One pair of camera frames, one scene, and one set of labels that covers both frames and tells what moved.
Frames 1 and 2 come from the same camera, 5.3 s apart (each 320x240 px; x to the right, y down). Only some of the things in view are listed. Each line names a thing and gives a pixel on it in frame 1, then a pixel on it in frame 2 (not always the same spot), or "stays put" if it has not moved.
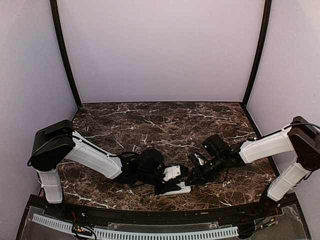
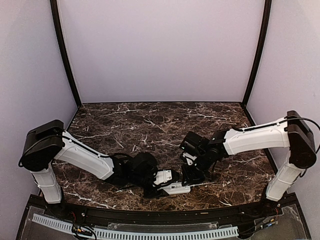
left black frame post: (60, 35) stays put
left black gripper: (170, 186) -> (155, 193)
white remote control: (183, 189) stays put
